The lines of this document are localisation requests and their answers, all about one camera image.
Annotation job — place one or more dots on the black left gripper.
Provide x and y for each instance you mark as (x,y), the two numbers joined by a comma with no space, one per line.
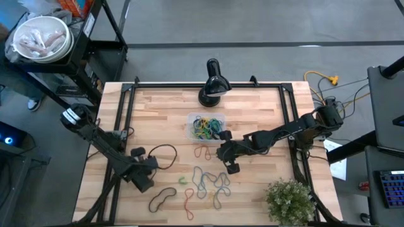
(140,168)

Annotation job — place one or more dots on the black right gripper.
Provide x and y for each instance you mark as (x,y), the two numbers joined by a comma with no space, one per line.
(235,151)

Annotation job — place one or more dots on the yellow rubber band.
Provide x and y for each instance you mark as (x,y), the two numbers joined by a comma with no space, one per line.
(208,198)
(202,135)
(205,121)

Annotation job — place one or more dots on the small green rubber band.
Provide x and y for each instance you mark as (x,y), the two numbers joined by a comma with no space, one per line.
(180,181)

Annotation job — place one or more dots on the long red rubber band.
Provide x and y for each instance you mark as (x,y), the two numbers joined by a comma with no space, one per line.
(187,206)

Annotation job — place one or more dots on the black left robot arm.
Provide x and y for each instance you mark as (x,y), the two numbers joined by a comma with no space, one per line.
(101,142)

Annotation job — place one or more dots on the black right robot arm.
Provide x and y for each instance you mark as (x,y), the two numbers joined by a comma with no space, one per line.
(284,130)

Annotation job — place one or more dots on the clear plastic bin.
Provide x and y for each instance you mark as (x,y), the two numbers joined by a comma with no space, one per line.
(189,138)

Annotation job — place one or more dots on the black desk lamp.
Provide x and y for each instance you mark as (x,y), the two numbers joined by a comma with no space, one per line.
(214,85)

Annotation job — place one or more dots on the green artificial plant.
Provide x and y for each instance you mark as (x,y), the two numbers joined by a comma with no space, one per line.
(288,201)

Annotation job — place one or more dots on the white paper sheet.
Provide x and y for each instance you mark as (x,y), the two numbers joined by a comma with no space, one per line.
(339,168)

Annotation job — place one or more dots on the black utility cart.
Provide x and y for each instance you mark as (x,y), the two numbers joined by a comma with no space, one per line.
(75,67)

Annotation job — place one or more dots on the person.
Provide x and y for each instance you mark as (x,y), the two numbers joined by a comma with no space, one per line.
(34,104)

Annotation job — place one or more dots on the black floor stand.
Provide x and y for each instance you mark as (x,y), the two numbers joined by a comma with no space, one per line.
(19,157)

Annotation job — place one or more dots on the computer tower with blue light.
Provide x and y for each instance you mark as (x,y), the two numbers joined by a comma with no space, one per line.
(9,140)

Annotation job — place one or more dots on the red can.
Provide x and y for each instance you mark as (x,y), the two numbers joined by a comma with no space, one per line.
(364,186)

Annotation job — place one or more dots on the black side desk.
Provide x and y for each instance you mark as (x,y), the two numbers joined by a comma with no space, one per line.
(372,201)

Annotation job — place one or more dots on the wrapped food packets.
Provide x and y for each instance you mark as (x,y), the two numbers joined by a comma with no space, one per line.
(38,44)

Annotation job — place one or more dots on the orange cardboard box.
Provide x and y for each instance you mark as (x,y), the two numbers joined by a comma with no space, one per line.
(74,8)

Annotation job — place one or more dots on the grey side table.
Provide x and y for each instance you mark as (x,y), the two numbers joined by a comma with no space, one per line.
(388,104)

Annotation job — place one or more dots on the black keyboard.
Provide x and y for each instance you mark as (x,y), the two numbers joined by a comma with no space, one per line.
(393,189)

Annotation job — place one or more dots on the white bowl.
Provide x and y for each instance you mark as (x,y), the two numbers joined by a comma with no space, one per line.
(44,22)

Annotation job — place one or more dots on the black pole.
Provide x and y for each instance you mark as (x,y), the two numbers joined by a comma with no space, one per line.
(393,67)

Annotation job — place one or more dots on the clear plastic bag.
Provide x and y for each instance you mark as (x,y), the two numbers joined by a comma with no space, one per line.
(38,6)

